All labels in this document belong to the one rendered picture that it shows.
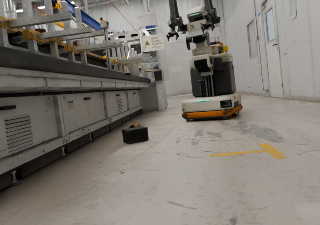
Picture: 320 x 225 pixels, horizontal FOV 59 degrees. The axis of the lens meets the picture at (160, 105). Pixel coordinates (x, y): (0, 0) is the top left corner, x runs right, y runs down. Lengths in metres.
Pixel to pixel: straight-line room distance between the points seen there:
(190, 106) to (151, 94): 2.75
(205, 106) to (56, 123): 1.82
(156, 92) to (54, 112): 3.95
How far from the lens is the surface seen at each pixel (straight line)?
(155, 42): 6.07
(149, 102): 6.17
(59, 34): 1.65
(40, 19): 1.42
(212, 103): 3.40
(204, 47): 3.51
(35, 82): 1.65
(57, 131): 2.31
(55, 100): 2.30
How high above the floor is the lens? 0.44
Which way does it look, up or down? 3 degrees down
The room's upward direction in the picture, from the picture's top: 7 degrees counter-clockwise
